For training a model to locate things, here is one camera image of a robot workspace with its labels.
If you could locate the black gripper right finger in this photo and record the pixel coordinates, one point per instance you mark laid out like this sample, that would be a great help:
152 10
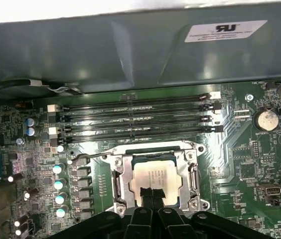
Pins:
170 224

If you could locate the black PC case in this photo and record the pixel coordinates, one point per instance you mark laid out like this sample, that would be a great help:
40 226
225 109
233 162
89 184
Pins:
80 54

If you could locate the green motherboard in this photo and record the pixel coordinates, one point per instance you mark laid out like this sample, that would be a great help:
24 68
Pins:
242 154

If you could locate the silver CPU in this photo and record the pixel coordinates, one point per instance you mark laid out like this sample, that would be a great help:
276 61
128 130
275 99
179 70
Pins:
153 174

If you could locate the metal socket cover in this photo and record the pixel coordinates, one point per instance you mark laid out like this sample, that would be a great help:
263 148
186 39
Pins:
183 174

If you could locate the internal USB port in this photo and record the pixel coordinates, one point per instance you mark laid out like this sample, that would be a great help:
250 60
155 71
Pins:
271 192

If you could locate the white case sticker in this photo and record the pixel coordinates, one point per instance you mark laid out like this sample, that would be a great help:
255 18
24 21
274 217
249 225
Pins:
226 31

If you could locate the black RAM slot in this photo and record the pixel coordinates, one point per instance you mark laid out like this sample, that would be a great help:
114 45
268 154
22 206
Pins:
135 132
135 111
135 101
135 122

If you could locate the teal topped capacitor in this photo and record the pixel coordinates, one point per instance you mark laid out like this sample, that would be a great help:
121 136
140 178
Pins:
60 184
58 168
60 199
61 212

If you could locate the CPU socket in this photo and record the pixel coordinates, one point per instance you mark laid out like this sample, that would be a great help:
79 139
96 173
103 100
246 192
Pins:
195 149

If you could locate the round coin battery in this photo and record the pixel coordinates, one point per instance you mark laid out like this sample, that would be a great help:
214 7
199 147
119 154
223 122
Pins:
267 120

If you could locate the dark blue capacitor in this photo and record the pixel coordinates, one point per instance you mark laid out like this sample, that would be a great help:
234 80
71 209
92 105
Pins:
31 131
31 122

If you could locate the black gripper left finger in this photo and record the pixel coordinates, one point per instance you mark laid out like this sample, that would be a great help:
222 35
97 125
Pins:
140 224

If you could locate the thin metal locking lever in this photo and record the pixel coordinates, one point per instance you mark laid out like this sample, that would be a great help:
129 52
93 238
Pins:
90 156

